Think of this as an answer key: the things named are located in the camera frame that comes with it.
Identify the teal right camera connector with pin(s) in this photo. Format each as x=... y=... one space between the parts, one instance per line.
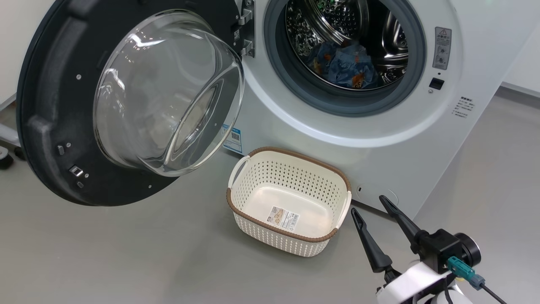
x=462 y=270

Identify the grey rubber door gasket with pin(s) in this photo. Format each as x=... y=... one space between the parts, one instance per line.
x=291 y=84

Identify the round filter cover flap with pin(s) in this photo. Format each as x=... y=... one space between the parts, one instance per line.
x=377 y=195

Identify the black round washing machine door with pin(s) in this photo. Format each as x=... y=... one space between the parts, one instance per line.
x=55 y=105

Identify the blue and white energy sticker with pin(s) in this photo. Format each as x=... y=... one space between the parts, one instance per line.
x=233 y=139

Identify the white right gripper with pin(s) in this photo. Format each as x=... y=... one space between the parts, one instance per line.
x=409 y=285

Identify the white washing machine body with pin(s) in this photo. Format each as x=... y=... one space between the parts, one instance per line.
x=379 y=126

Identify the blue and cream cartoon garment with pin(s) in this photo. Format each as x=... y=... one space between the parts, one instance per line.
x=322 y=59

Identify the grey warning label sticker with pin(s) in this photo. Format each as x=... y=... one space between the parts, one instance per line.
x=441 y=48

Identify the cream perforated laundry basket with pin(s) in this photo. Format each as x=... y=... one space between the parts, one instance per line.
x=291 y=177

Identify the black door latch socket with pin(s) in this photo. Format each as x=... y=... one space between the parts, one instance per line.
x=436 y=83

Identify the basket product label sticker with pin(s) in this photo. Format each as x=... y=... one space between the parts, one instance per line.
x=283 y=218

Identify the blue cartoon-print garment with face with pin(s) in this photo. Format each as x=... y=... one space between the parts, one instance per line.
x=358 y=69

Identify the stainless steel washer drum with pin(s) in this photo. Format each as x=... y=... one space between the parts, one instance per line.
x=337 y=21

